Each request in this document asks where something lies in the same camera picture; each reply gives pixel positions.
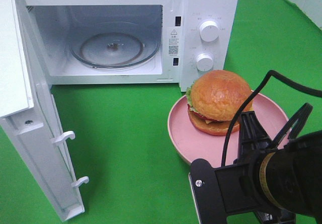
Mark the black camera cable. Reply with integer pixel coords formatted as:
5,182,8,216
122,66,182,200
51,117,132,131
220,69,322,168

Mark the toy hamburger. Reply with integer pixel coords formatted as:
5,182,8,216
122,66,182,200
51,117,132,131
186,70,252,136

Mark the lower white microwave knob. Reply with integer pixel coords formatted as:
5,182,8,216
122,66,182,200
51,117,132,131
196,53,214,72

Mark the upper white microwave knob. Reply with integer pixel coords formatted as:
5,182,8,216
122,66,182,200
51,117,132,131
199,20,219,42

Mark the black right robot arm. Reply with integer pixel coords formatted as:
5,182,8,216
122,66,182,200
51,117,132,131
238,104,321,223

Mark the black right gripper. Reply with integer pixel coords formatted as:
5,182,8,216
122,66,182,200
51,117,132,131
233,111,271,206

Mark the glass microwave turntable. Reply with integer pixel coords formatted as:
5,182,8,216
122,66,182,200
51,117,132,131
69,22,162,69

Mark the white microwave oven body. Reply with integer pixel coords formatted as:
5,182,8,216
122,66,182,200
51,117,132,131
26,0,237,91

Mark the green table cloth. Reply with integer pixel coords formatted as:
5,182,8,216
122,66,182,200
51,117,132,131
0,0,322,224

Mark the white microwave knob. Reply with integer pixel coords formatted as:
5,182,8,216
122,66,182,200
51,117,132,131
199,20,219,42
196,53,214,72

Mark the white warning label sticker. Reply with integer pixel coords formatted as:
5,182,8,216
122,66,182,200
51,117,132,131
166,27,181,57

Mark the white microwave door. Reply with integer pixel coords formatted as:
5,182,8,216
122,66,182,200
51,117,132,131
1,0,89,221

